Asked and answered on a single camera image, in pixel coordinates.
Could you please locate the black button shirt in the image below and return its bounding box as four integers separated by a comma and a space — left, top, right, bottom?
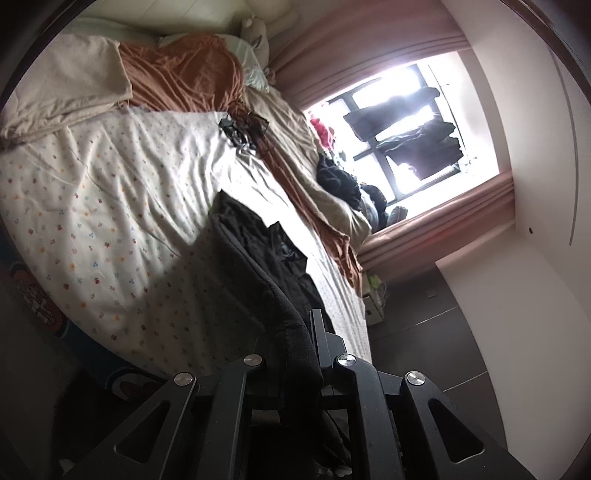
210, 203, 352, 467

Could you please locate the beige duvet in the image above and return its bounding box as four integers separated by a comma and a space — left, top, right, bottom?
242, 85, 372, 236

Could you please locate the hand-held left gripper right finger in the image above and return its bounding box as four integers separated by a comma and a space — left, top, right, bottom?
309, 308, 539, 480

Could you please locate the bundle of black cables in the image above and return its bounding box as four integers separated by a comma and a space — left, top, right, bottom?
217, 111, 271, 155

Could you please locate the light green pillow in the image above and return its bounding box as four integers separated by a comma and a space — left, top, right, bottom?
157, 32, 278, 93

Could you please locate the folded beige cloth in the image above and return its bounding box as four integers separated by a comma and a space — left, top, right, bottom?
0, 34, 134, 148

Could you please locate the window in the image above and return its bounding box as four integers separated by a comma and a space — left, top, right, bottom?
305, 51, 502, 232

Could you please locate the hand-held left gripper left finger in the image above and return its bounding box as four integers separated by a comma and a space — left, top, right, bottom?
60, 353, 278, 480

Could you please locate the white nightstand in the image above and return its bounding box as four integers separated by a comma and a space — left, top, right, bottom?
362, 272, 391, 326

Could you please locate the red cloth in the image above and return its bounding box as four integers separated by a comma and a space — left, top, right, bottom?
309, 117, 335, 151

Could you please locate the beige plush toy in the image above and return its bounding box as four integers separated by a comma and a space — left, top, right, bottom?
240, 0, 301, 77

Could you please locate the black garment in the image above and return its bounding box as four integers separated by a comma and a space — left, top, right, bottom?
212, 189, 335, 324

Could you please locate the bed with floral sheet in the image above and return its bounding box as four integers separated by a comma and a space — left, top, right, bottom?
0, 106, 375, 384

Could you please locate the pile of dark clothes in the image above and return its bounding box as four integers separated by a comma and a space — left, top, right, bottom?
316, 152, 363, 210

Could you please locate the orange blanket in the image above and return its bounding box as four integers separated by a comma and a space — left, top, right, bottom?
117, 37, 370, 296

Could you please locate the dark hanging garment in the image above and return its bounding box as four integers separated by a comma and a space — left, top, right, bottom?
342, 88, 439, 139
376, 120, 465, 181

